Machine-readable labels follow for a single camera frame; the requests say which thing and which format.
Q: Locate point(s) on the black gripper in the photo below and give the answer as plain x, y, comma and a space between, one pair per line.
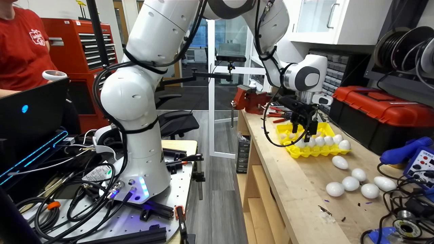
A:
299, 113

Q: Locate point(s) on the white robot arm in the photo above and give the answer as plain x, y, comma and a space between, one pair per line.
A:
161, 37

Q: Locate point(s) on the yellow egg carton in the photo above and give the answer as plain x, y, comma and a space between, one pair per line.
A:
284, 133

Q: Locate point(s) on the white egg in carton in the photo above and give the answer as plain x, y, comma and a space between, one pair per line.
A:
300, 144
311, 143
337, 138
319, 140
345, 145
329, 140

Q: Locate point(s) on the white egg on table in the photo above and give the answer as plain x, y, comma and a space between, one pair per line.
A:
336, 189
351, 183
340, 163
360, 174
385, 183
370, 191

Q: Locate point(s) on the red bench vise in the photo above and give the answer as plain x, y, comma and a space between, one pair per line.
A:
250, 99

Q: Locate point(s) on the wooden workbench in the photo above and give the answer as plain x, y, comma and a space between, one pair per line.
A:
284, 199

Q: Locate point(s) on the small parts drawer organizer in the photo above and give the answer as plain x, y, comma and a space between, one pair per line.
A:
341, 72

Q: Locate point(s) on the red black toolbox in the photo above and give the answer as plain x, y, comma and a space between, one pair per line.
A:
378, 120

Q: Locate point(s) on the blue soldering station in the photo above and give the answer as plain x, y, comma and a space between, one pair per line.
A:
404, 157

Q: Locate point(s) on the black office chair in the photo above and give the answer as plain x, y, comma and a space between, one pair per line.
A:
177, 124

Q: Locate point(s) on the red tool chest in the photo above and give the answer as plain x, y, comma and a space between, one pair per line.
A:
74, 49

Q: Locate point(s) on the black laptop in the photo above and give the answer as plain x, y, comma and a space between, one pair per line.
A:
31, 115

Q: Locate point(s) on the person in red shirt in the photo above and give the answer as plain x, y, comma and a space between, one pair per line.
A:
24, 49

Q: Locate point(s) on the white wall cabinet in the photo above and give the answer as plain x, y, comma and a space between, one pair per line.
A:
338, 22

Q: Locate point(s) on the black wire spools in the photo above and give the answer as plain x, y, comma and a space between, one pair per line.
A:
406, 52

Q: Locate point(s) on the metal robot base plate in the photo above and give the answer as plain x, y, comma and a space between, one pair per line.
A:
128, 223

